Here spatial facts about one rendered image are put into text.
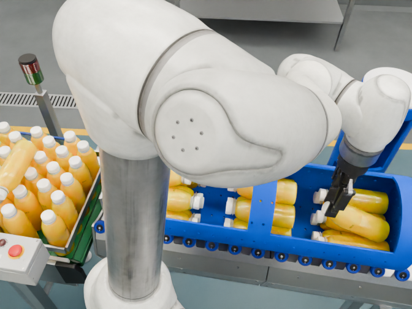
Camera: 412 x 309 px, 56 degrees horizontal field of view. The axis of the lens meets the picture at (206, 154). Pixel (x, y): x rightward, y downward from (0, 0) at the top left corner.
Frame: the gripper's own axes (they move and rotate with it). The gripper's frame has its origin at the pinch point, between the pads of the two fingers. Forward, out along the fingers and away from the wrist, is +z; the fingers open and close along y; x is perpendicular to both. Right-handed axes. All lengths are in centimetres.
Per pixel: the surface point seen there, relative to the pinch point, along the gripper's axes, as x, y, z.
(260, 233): 18.2, -8.2, 8.4
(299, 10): -11, 280, 93
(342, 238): -6.1, -3.3, 12.6
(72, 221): 78, -6, 24
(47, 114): 106, 39, 23
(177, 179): 44.6, 3.7, 5.1
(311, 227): -0.6, 7.2, 25.9
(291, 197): 10.5, 2.9, 4.6
